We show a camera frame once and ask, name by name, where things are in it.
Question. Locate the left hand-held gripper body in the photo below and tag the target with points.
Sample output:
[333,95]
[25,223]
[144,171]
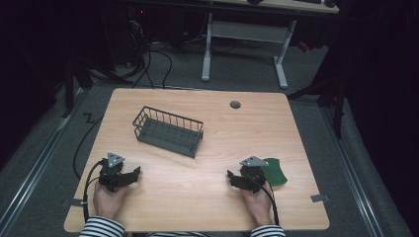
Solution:
[111,168]

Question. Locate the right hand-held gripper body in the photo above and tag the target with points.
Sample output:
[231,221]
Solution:
[253,173]

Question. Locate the person's left hand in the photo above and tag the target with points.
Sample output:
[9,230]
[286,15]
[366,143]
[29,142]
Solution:
[108,201]

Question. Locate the person's right hand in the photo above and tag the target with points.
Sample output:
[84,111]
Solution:
[258,206]

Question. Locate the green and yellow sponge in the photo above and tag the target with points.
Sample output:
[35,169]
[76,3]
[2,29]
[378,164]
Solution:
[275,173]

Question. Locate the black metal stand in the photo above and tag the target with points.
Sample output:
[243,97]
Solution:
[70,85]
[332,95]

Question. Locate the white-framed wooden desk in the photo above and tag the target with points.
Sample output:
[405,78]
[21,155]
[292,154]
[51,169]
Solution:
[247,32]

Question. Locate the metal floor rail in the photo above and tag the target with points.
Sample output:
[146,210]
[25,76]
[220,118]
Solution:
[354,174]
[36,169]

